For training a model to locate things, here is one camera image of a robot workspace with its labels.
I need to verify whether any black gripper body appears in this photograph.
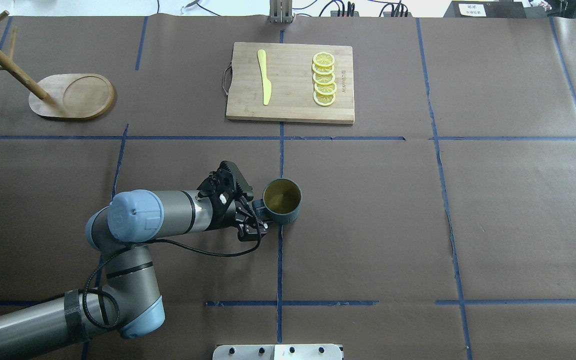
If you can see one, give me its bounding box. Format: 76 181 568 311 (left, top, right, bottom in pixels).
206 198 243 231

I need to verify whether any teal ribbed mug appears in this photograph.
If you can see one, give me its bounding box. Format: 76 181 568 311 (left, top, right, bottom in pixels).
253 178 303 225

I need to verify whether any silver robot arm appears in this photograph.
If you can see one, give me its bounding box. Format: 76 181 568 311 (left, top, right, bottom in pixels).
0 189 268 360

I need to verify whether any wooden cup storage rack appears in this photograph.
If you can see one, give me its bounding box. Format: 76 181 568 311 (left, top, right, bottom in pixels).
0 10 116 121

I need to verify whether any yellow plastic knife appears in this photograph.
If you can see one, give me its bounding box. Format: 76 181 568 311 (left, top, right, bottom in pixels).
257 48 272 106

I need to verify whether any lemon slice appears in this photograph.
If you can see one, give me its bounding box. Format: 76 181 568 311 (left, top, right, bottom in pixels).
313 82 338 96
311 63 335 76
312 73 336 85
311 51 336 68
312 90 336 107

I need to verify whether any bamboo cutting board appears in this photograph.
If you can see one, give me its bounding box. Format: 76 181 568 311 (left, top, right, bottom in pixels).
225 42 355 125

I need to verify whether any orange black power strip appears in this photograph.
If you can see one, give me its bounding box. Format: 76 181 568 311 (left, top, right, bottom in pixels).
318 0 356 18

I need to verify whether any black box with label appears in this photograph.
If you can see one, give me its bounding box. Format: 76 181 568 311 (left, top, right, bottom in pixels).
443 0 527 19

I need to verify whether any black camera cable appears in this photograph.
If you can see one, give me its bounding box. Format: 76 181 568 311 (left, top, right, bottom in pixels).
82 210 263 331

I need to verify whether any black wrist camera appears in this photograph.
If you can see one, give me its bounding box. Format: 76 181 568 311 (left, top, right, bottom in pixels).
196 161 254 207

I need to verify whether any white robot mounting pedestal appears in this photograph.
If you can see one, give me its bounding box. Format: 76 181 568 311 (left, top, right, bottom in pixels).
212 343 345 360

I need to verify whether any aluminium frame post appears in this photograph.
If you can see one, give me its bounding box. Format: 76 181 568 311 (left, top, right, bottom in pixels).
269 0 295 24

